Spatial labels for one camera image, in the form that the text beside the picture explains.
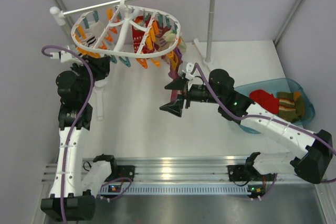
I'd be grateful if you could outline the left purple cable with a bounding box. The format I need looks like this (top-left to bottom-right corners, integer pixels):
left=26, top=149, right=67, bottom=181
left=41, top=45, right=95, bottom=222

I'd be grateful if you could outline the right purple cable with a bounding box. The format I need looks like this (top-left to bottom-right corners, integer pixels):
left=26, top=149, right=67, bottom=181
left=194, top=62, right=336, bottom=184

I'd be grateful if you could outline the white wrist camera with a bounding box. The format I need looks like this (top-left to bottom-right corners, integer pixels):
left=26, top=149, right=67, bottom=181
left=50, top=48, right=81, bottom=63
left=178, top=62, right=196, bottom=81

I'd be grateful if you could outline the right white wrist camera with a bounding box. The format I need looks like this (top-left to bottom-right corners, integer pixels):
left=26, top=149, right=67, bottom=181
left=178, top=62, right=196, bottom=81

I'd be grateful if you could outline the blue plastic basin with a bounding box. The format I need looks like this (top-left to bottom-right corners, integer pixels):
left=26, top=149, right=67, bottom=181
left=235, top=78, right=315, bottom=126

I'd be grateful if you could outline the red sock in basin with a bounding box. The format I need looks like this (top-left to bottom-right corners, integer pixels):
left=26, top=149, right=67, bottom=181
left=249, top=89, right=279, bottom=114

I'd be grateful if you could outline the purple cable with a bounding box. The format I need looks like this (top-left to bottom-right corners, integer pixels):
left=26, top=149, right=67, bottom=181
left=41, top=45, right=95, bottom=222
left=194, top=62, right=336, bottom=184

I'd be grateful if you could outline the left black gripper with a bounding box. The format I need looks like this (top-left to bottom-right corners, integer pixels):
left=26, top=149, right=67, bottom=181
left=70, top=54, right=110, bottom=102

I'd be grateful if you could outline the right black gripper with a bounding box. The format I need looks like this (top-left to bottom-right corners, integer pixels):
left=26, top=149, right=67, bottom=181
left=160, top=76, right=223, bottom=117

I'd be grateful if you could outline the red patterned hanging sock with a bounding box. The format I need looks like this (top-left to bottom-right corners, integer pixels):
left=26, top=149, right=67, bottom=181
left=132, top=16, right=154, bottom=54

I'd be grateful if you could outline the purple orange hanging sock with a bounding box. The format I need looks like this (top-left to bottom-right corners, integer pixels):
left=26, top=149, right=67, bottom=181
left=152, top=34, right=184, bottom=103

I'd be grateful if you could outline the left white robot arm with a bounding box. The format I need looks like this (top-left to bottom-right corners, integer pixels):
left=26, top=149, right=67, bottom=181
left=40, top=56, right=119, bottom=223

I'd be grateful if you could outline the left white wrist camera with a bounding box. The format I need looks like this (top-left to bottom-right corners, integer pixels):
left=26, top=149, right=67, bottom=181
left=50, top=48, right=81, bottom=63

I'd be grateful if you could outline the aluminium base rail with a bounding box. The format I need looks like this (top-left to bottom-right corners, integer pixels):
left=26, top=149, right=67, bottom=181
left=42, top=155, right=303, bottom=199

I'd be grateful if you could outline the olive orange striped sock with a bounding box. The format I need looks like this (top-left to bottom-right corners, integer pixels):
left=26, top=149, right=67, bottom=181
left=277, top=91, right=306, bottom=123

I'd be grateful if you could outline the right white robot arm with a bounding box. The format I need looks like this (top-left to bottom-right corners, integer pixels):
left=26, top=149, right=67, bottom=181
left=160, top=69, right=335, bottom=184

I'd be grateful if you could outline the cream hanging sock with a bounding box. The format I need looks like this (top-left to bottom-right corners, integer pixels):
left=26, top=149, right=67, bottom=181
left=163, top=30, right=187, bottom=54

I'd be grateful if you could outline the white black striped hanging sock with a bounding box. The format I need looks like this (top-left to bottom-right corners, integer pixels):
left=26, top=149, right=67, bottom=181
left=83, top=21, right=105, bottom=47

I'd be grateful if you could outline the white oval clip hanger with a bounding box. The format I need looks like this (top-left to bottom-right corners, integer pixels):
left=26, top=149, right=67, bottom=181
left=71, top=0, right=181, bottom=66

